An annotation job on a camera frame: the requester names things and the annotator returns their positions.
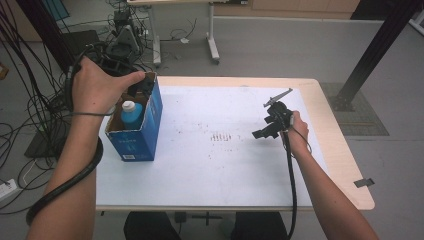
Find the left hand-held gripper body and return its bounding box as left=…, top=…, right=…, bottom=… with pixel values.
left=99, top=49, right=148, bottom=78

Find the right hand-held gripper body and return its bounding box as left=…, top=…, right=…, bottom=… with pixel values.
left=262, top=87, right=295, bottom=132

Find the blue bottle with white cap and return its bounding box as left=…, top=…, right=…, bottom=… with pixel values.
left=120, top=100, right=145, bottom=131

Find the blue cardboard box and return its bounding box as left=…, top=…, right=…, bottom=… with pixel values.
left=104, top=71, right=164, bottom=163

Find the person's right hand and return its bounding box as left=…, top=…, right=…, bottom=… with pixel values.
left=283, top=110, right=311, bottom=158

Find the person's left hand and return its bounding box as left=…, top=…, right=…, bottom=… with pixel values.
left=71, top=56, right=147, bottom=117

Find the grey device on floor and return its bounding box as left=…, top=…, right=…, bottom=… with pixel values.
left=105, top=9, right=145, bottom=65

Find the white table mat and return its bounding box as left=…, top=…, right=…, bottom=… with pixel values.
left=95, top=85, right=330, bottom=209

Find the white desk with legs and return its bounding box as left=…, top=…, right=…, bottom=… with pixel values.
left=127, top=0, right=222, bottom=67

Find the dark floor mat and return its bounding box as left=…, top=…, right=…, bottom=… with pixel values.
left=320, top=82, right=390, bottom=137

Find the person's right leg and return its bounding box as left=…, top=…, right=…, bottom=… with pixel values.
left=230, top=211, right=290, bottom=240

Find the person's leg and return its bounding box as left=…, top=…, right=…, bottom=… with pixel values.
left=230, top=211, right=290, bottom=240
left=123, top=211, right=183, bottom=240

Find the grey tape strip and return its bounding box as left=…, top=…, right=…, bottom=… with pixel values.
left=353, top=177, right=376, bottom=189

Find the person's left leg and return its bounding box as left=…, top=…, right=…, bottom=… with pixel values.
left=123, top=211, right=183, bottom=240

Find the white power strip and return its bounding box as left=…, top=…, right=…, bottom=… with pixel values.
left=0, top=178, right=19, bottom=203

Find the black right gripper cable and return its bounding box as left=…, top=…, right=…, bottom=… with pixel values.
left=282, top=130, right=299, bottom=240

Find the black metal stand post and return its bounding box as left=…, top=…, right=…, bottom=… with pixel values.
left=15, top=0, right=78, bottom=74

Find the bundle of black cables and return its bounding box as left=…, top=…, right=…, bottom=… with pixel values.
left=0, top=0, right=76, bottom=216

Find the black metal frame post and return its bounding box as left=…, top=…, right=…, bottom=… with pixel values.
left=328, top=0, right=424, bottom=113

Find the thick black left gripper cable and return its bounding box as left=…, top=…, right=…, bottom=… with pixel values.
left=25, top=136, right=105, bottom=228

